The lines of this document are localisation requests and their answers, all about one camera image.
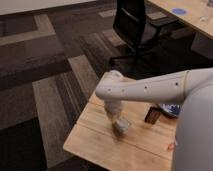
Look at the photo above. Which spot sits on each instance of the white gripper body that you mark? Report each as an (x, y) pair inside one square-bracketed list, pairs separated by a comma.
[(113, 109)]

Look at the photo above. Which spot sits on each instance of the clear glass object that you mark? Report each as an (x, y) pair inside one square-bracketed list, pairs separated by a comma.
[(206, 14)]

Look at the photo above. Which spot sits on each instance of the black office chair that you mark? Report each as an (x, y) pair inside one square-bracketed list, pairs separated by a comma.
[(140, 32)]

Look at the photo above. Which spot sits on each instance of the blue white bowl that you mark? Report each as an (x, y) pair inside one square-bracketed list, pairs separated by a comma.
[(171, 110)]

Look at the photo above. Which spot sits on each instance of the dark brown small box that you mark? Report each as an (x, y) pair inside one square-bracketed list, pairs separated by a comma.
[(153, 115)]

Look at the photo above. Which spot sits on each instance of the blue round disc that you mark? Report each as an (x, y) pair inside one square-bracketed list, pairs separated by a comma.
[(179, 11)]

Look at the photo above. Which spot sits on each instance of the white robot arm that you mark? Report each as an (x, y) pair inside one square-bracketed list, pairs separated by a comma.
[(192, 90)]

